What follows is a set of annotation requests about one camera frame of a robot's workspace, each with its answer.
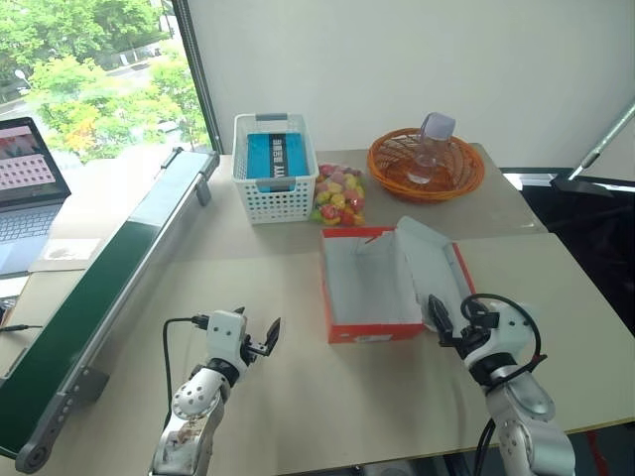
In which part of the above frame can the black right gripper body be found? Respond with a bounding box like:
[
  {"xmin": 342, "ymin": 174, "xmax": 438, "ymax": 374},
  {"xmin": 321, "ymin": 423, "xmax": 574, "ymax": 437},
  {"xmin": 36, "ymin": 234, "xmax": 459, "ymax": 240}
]
[{"xmin": 437, "ymin": 324, "xmax": 491, "ymax": 362}]

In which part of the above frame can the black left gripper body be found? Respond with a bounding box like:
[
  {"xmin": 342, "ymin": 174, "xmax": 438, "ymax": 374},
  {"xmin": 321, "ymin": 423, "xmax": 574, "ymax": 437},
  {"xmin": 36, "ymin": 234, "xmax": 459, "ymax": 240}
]
[{"xmin": 239, "ymin": 333, "xmax": 275, "ymax": 367}]

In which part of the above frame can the orange cardboard box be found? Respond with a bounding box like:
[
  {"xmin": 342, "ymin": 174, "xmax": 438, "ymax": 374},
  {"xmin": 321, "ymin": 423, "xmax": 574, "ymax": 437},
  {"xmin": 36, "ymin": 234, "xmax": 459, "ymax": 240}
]
[{"xmin": 318, "ymin": 215, "xmax": 478, "ymax": 345}]

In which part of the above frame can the blue packet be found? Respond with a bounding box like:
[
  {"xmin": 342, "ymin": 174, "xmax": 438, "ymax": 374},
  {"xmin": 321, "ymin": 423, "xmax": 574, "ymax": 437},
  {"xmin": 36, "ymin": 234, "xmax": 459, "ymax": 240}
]
[{"xmin": 245, "ymin": 131, "xmax": 312, "ymax": 193}]

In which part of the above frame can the white plastic perforated basket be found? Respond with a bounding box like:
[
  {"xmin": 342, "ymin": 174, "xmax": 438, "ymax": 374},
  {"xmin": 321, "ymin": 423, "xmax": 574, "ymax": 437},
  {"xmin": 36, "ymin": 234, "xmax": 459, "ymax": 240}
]
[{"xmin": 232, "ymin": 112, "xmax": 320, "ymax": 226}]

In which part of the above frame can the clear bag of colourful candies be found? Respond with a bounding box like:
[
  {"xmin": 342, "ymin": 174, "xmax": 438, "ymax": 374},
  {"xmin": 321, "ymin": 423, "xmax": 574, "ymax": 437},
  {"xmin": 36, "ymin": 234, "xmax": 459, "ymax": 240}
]
[{"xmin": 309, "ymin": 163, "xmax": 369, "ymax": 229}]

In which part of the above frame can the orange woven basket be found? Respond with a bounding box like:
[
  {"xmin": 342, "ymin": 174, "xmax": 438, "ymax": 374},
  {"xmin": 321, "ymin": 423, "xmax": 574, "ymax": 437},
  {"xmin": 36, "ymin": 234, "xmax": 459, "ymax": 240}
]
[{"xmin": 366, "ymin": 127, "xmax": 486, "ymax": 204}]

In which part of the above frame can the clear bottle with purple cap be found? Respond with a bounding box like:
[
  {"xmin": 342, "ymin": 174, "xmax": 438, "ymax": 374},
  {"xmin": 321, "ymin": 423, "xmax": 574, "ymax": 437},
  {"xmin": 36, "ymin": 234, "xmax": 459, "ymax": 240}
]
[{"xmin": 406, "ymin": 111, "xmax": 457, "ymax": 186}]

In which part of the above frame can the black side table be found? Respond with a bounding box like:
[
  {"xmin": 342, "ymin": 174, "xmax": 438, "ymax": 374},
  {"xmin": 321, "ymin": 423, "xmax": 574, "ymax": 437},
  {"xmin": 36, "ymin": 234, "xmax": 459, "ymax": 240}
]
[{"xmin": 499, "ymin": 167, "xmax": 635, "ymax": 348}]

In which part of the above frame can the red table leg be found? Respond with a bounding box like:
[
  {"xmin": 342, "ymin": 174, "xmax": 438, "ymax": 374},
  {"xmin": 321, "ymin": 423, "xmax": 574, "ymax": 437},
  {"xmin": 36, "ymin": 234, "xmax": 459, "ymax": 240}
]
[{"xmin": 586, "ymin": 429, "xmax": 610, "ymax": 476}]

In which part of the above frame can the white paper sheet with smudge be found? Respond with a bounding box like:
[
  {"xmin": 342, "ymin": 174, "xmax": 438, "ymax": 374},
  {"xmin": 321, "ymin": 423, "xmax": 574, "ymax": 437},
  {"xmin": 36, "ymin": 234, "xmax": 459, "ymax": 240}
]
[{"xmin": 41, "ymin": 237, "xmax": 103, "ymax": 262}]

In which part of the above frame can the black stand base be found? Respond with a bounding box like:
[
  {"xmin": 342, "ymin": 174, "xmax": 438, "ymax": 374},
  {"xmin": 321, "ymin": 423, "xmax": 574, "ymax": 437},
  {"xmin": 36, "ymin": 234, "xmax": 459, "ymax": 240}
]
[{"xmin": 547, "ymin": 173, "xmax": 635, "ymax": 200}]

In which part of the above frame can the plain white paper sheet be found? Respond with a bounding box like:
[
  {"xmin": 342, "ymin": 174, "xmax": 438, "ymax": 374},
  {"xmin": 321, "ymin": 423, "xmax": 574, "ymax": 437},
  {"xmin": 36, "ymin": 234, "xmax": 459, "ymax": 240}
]
[{"xmin": 0, "ymin": 275, "xmax": 32, "ymax": 299}]

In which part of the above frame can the silver stand pole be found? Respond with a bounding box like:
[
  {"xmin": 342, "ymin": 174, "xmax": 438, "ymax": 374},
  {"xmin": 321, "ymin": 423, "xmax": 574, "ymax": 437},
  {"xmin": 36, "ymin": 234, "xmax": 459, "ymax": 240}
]
[{"xmin": 567, "ymin": 100, "xmax": 635, "ymax": 182}]

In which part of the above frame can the open grey laptop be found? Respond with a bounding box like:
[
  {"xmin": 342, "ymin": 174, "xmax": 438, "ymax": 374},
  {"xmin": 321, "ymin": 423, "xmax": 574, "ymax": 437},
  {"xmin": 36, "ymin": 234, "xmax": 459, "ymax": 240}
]
[{"xmin": 0, "ymin": 117, "xmax": 72, "ymax": 277}]

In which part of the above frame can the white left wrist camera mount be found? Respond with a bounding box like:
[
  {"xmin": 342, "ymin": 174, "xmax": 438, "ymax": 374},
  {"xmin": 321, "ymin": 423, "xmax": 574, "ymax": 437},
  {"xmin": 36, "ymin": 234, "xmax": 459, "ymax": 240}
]
[{"xmin": 204, "ymin": 309, "xmax": 252, "ymax": 379}]

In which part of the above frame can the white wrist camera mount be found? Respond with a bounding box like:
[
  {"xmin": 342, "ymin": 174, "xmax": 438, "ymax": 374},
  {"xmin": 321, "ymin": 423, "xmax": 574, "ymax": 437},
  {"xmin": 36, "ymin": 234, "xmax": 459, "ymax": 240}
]
[
  {"xmin": 464, "ymin": 297, "xmax": 541, "ymax": 369},
  {"xmin": 204, "ymin": 309, "xmax": 252, "ymax": 379}
]

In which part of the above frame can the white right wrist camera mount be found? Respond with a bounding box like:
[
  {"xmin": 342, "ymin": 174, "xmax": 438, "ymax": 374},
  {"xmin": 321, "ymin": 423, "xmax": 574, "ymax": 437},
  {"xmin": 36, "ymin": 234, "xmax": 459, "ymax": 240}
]
[{"xmin": 464, "ymin": 297, "xmax": 541, "ymax": 369}]

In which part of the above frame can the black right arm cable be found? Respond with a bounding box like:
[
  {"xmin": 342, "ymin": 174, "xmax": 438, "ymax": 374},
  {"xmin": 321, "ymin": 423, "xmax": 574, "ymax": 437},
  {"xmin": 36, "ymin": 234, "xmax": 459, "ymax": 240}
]
[{"xmin": 459, "ymin": 293, "xmax": 549, "ymax": 396}]

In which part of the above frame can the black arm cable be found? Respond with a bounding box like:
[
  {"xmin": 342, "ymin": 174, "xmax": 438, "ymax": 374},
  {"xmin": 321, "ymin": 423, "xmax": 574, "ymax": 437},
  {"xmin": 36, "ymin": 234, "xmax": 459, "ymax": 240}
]
[
  {"xmin": 162, "ymin": 313, "xmax": 209, "ymax": 440},
  {"xmin": 459, "ymin": 293, "xmax": 549, "ymax": 396}
]

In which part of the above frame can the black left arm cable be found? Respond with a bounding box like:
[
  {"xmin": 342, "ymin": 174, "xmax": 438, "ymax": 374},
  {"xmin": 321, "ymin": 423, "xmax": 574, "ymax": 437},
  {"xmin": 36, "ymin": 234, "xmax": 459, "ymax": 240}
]
[{"xmin": 162, "ymin": 313, "xmax": 209, "ymax": 440}]

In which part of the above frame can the green conveyor belt silver frame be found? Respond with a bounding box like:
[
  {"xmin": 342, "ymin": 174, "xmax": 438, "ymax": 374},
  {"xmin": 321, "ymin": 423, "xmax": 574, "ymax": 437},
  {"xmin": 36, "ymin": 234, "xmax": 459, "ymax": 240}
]
[{"xmin": 0, "ymin": 146, "xmax": 221, "ymax": 474}]

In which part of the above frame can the grey window frame post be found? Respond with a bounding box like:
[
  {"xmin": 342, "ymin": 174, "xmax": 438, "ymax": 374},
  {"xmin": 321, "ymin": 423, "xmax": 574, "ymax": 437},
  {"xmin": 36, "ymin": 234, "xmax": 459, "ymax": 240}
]
[{"xmin": 171, "ymin": 0, "xmax": 222, "ymax": 156}]

